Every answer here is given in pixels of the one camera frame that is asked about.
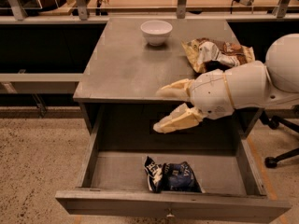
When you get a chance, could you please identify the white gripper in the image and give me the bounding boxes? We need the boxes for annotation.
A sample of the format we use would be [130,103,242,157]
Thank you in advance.
[153,69,235,133]

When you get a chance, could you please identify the blue chip bag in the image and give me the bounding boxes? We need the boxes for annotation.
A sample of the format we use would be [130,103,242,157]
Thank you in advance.
[144,157,205,193]

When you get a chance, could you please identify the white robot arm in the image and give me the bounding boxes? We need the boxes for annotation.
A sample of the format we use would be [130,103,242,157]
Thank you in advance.
[153,34,299,133]

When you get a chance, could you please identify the brown yellow chip bag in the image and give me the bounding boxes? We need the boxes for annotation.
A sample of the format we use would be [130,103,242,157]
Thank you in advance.
[181,38,255,73]

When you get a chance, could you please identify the grey open top drawer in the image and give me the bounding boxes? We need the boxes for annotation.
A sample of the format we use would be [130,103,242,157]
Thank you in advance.
[56,104,291,224]

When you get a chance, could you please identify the grey metal cabinet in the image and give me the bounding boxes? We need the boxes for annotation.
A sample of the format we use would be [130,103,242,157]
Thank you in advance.
[72,17,266,139]

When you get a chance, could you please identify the white bowl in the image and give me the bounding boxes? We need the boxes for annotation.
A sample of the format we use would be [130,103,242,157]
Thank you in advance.
[140,20,173,46]

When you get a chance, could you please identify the black office chair base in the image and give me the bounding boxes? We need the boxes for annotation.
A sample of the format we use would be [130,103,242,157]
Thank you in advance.
[259,110,299,169]

